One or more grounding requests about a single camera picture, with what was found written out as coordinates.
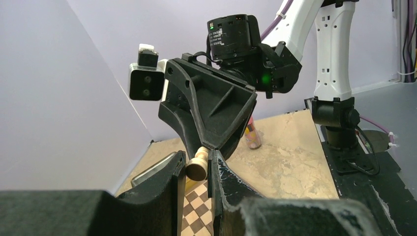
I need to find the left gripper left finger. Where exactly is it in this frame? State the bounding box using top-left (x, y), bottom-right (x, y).
top-left (0, 151), bottom-right (186, 236)

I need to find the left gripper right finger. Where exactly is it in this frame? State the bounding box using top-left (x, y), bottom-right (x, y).
top-left (208, 150), bottom-right (382, 236)

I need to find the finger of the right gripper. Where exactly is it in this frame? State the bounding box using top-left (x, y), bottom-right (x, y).
top-left (165, 58), bottom-right (257, 150)
top-left (158, 88), bottom-right (202, 159)

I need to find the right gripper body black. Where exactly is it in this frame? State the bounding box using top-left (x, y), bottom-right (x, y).
top-left (181, 52), bottom-right (256, 95)

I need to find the wooden chess board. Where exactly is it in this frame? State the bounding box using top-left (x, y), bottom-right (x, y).
top-left (180, 180), bottom-right (214, 236)

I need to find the yellow metal tin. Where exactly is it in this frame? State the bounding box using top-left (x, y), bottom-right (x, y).
top-left (130, 151), bottom-right (199, 193)

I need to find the pink capped small bottle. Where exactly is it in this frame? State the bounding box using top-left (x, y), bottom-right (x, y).
top-left (244, 116), bottom-right (262, 149)

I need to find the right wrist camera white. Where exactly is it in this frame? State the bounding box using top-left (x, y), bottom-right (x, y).
top-left (128, 43), bottom-right (168, 101)

